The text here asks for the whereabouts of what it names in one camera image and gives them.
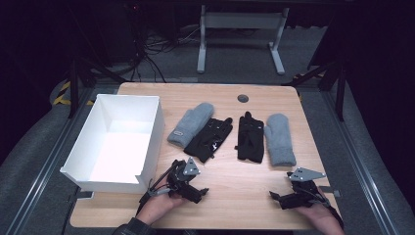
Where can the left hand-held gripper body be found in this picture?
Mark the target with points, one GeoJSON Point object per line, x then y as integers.
{"type": "Point", "coordinates": [181, 179]}

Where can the plain black glove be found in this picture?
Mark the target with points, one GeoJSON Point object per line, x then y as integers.
{"type": "Point", "coordinates": [250, 140]}

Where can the black glove with glossy print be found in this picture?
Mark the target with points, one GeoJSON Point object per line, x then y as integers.
{"type": "Point", "coordinates": [208, 138]}

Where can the white storage box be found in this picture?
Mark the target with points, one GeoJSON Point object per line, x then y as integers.
{"type": "Point", "coordinates": [120, 143]}

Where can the plain grey mitten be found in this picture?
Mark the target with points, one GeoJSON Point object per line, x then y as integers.
{"type": "Point", "coordinates": [279, 140]}

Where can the person's right hand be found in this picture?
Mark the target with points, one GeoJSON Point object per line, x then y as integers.
{"type": "Point", "coordinates": [323, 218]}

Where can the black metal stand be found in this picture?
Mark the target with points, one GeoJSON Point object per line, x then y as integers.
{"type": "Point", "coordinates": [74, 88]}
{"type": "Point", "coordinates": [339, 88]}

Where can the person's left hand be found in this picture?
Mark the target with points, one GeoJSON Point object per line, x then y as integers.
{"type": "Point", "coordinates": [156, 207]}

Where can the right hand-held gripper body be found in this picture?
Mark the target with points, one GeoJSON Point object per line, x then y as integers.
{"type": "Point", "coordinates": [306, 189]}

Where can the grey mitten with label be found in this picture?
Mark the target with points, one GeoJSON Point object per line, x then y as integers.
{"type": "Point", "coordinates": [191, 124]}

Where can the white metal desk frame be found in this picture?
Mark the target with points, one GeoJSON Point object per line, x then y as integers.
{"type": "Point", "coordinates": [241, 20]}

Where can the grey round table grommet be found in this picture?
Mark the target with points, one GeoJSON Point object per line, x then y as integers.
{"type": "Point", "coordinates": [243, 98]}

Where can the yellow black floor tape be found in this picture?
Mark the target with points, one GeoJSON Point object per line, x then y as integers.
{"type": "Point", "coordinates": [62, 96]}

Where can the aluminium floor rail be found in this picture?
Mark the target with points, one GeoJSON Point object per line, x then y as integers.
{"type": "Point", "coordinates": [362, 169]}
{"type": "Point", "coordinates": [45, 166]}

